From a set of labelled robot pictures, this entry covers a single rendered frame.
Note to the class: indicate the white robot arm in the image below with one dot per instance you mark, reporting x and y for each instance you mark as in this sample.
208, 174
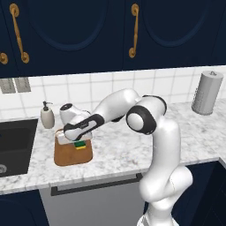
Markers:
164, 147

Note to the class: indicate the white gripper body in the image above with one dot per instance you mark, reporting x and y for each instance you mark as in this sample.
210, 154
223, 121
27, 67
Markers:
61, 138

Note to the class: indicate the grey paper towel roll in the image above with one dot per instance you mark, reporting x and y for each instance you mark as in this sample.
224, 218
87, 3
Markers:
207, 92

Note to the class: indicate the grey wall socket plate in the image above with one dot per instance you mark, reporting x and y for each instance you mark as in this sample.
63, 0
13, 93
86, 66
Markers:
7, 86
22, 84

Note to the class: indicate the brown wooden cutting board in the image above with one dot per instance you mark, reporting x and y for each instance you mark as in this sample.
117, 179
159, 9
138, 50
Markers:
70, 156

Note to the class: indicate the grey dishwasher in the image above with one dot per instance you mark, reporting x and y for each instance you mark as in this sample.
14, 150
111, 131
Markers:
94, 206

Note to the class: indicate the navy cupboard door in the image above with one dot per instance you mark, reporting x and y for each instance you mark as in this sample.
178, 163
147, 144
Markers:
176, 32
70, 35
6, 35

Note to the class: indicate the beige soap dispenser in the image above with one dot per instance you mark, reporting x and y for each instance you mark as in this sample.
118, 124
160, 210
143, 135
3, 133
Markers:
47, 117

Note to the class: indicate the black sink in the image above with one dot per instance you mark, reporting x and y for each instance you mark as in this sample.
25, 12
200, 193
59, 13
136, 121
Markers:
14, 144

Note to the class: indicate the green and yellow sponge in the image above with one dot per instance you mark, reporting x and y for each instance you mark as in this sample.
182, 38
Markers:
79, 144

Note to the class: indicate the navy lower cupboard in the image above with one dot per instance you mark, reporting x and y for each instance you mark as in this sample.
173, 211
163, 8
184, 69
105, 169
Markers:
206, 197
20, 209

